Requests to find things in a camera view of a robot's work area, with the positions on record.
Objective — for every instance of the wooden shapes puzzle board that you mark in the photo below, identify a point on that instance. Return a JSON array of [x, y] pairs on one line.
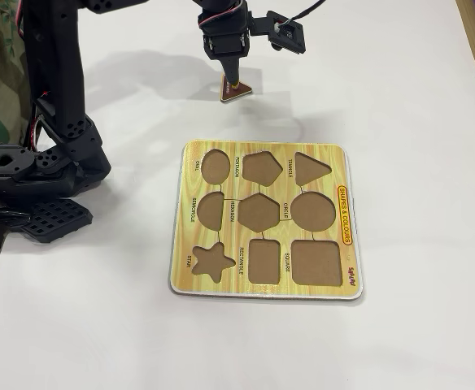
[[343, 170]]

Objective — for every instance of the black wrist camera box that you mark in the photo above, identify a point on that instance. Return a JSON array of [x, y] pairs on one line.
[[288, 34]]

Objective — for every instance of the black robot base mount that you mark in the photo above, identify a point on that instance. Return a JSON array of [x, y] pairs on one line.
[[54, 221]]

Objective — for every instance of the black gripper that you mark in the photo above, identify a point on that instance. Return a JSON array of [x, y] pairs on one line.
[[224, 47]]

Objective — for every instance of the brown triangle piece yellow pin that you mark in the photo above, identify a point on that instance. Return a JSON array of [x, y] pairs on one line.
[[241, 91]]

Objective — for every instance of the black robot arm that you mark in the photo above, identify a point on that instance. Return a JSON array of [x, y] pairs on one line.
[[54, 81]]

